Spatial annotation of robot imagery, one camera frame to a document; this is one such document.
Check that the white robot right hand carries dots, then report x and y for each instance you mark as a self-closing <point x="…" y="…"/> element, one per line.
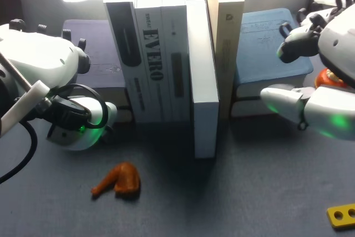
<point x="338" y="42"/>

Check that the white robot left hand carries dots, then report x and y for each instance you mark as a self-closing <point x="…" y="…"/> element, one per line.
<point x="36" y="51"/>

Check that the blue textured book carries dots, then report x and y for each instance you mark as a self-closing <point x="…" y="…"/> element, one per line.
<point x="263" y="54"/>

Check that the cream hardcover book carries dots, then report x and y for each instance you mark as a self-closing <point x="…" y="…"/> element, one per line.
<point x="228" y="54"/>

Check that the white book EVERO spine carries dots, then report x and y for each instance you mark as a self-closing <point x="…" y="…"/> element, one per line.
<point x="147" y="87"/>

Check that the orange toy figure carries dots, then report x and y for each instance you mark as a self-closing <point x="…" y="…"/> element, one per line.
<point x="325" y="80"/>

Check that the brown toy chicken leg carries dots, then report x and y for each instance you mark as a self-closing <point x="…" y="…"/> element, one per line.
<point x="124" y="177"/>

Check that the grey table cloth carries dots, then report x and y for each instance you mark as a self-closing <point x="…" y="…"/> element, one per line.
<point x="249" y="178"/>

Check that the yellow two-hole rectangular block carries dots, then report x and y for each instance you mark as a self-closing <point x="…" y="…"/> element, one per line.
<point x="344" y="217"/>

